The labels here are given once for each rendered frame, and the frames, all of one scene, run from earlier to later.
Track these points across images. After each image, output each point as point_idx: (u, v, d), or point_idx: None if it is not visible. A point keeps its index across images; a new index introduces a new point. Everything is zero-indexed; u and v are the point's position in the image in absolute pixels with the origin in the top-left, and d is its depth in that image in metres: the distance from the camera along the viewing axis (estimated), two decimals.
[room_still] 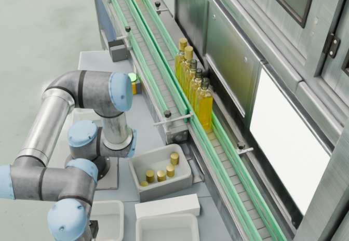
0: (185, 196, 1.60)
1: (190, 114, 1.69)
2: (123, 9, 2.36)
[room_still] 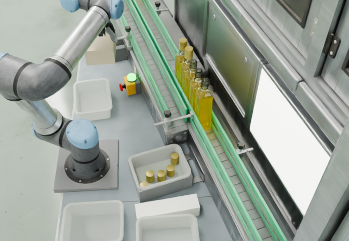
0: (185, 196, 1.60)
1: (190, 114, 1.69)
2: (123, 9, 2.36)
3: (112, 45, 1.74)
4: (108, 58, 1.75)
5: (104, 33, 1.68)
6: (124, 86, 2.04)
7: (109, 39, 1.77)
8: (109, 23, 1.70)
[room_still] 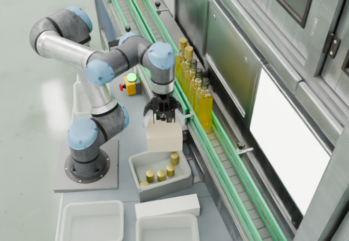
0: (185, 196, 1.60)
1: (190, 114, 1.69)
2: (123, 9, 2.36)
3: (180, 130, 1.42)
4: (174, 145, 1.43)
5: (173, 118, 1.36)
6: (124, 86, 2.04)
7: (175, 120, 1.45)
8: (178, 104, 1.38)
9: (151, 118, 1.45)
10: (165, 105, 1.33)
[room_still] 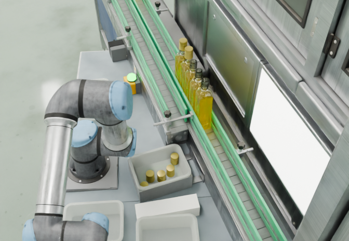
0: (185, 196, 1.60)
1: (190, 114, 1.69)
2: (123, 9, 2.36)
3: None
4: None
5: None
6: None
7: None
8: None
9: None
10: None
